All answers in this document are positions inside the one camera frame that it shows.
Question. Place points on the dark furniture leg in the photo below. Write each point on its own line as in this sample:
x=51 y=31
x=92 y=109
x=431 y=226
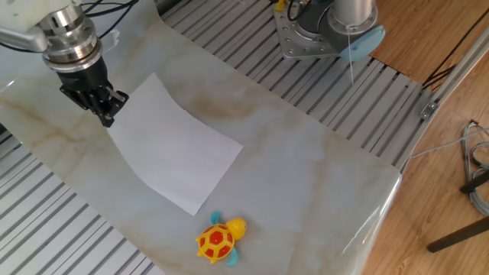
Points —
x=458 y=235
x=475 y=183

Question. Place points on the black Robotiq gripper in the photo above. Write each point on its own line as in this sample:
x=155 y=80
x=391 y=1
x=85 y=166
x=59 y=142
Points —
x=84 y=82

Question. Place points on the white paper sheet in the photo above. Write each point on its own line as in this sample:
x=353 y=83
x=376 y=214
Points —
x=175 y=153

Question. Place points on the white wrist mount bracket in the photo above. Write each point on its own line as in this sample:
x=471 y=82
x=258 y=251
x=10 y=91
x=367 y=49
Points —
x=23 y=13

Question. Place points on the marble pattern table mat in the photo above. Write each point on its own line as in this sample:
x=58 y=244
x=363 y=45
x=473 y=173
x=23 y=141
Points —
x=305 y=183

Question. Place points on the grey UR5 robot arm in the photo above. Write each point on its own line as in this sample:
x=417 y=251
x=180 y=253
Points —
x=353 y=11

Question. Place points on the yellow toy turtle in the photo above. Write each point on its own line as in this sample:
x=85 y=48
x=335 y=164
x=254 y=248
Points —
x=216 y=240

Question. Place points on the aluminium frame bar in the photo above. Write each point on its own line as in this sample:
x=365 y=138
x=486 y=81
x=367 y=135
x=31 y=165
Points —
x=462 y=68

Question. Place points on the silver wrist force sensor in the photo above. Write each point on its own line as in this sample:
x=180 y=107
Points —
x=70 y=38

